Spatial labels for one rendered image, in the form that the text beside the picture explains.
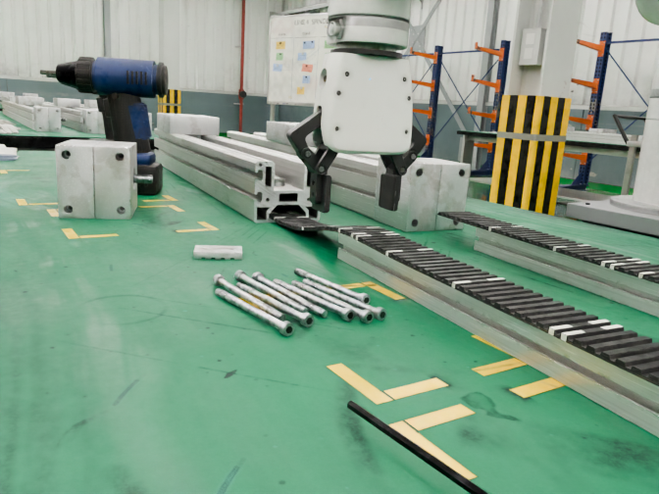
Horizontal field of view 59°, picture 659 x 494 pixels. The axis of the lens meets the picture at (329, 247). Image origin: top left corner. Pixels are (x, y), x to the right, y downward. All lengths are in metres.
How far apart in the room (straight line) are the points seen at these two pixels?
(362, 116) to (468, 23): 11.13
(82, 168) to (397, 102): 0.42
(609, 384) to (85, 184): 0.65
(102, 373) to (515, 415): 0.24
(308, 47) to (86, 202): 6.21
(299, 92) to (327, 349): 6.62
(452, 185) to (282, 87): 6.36
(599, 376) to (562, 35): 3.85
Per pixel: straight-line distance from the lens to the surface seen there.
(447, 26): 12.11
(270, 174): 0.82
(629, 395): 0.39
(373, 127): 0.62
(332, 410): 0.33
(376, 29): 0.61
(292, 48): 7.10
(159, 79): 1.02
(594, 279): 0.64
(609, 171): 9.57
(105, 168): 0.82
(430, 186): 0.83
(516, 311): 0.42
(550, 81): 4.12
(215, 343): 0.41
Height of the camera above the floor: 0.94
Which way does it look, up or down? 13 degrees down
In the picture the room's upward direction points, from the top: 4 degrees clockwise
